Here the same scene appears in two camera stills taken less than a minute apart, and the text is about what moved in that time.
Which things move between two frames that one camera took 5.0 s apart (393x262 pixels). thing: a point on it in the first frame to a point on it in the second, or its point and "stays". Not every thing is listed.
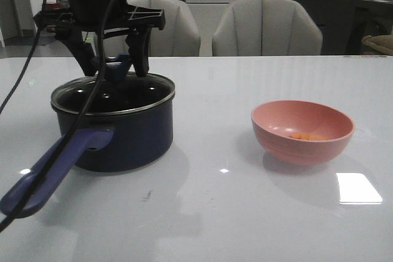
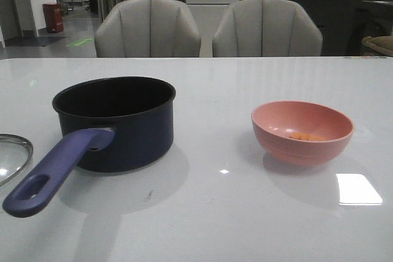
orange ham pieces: x=307 y=135 stays
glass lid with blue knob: x=121 y=90 to x=16 y=152
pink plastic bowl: x=302 y=132 stays
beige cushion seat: x=382 y=43 stays
